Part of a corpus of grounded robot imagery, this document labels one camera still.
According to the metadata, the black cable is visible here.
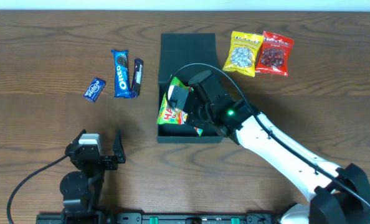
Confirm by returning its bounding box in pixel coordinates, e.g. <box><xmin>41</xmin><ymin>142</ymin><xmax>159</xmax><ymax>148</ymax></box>
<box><xmin>6</xmin><ymin>154</ymin><xmax>70</xmax><ymax>224</ymax></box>
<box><xmin>165</xmin><ymin>63</ymin><xmax>370</xmax><ymax>223</ymax></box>

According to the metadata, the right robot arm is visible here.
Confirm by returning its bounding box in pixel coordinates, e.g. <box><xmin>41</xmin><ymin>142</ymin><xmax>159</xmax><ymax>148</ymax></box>
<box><xmin>185</xmin><ymin>70</ymin><xmax>370</xmax><ymax>223</ymax></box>

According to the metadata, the blue eclipse mint box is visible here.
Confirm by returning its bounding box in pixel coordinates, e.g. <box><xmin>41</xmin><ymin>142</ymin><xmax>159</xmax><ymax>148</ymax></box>
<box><xmin>83</xmin><ymin>78</ymin><xmax>106</xmax><ymax>103</ymax></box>

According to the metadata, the Haribo gummy bag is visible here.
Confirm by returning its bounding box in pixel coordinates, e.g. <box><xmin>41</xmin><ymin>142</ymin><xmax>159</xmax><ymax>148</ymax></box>
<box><xmin>156</xmin><ymin>77</ymin><xmax>203</xmax><ymax>136</ymax></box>

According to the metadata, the yellow Hacks candy bag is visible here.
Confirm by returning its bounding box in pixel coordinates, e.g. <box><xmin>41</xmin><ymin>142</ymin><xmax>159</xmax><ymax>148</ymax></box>
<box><xmin>222</xmin><ymin>31</ymin><xmax>263</xmax><ymax>77</ymax></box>

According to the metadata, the blue Oreo cookie pack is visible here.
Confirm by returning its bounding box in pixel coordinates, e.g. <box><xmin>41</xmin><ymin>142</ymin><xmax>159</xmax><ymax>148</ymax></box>
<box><xmin>111</xmin><ymin>50</ymin><xmax>131</xmax><ymax>98</ymax></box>

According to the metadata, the right black cable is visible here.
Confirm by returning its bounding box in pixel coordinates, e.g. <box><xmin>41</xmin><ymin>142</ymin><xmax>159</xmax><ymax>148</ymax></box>
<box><xmin>165</xmin><ymin>63</ymin><xmax>370</xmax><ymax>223</ymax></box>

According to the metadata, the black open gift box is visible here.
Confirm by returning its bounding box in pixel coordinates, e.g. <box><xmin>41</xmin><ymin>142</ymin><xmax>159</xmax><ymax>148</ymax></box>
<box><xmin>156</xmin><ymin>33</ymin><xmax>222</xmax><ymax>144</ymax></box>

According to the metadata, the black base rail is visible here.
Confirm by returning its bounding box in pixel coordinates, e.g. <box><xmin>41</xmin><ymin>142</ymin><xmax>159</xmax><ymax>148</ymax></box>
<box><xmin>36</xmin><ymin>213</ymin><xmax>279</xmax><ymax>224</ymax></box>

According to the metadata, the dark purple chocolate bar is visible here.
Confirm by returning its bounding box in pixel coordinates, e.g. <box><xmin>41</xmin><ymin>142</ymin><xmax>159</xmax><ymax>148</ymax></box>
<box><xmin>131</xmin><ymin>58</ymin><xmax>143</xmax><ymax>98</ymax></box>

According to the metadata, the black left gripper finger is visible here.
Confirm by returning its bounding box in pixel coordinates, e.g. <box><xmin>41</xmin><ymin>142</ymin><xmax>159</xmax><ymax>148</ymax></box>
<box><xmin>112</xmin><ymin>130</ymin><xmax>126</xmax><ymax>164</ymax></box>
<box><xmin>71</xmin><ymin>129</ymin><xmax>86</xmax><ymax>145</ymax></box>

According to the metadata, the left black cable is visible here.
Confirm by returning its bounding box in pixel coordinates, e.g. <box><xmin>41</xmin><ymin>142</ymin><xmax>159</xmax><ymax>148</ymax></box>
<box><xmin>6</xmin><ymin>154</ymin><xmax>70</xmax><ymax>224</ymax></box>

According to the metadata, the red Hacks candy bag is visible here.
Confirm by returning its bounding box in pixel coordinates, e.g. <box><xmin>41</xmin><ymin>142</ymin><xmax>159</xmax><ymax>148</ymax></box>
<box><xmin>255</xmin><ymin>31</ymin><xmax>294</xmax><ymax>77</ymax></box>

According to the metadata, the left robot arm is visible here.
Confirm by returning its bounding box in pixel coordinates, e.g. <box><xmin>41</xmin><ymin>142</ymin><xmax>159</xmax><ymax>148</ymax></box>
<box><xmin>60</xmin><ymin>130</ymin><xmax>126</xmax><ymax>217</ymax></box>

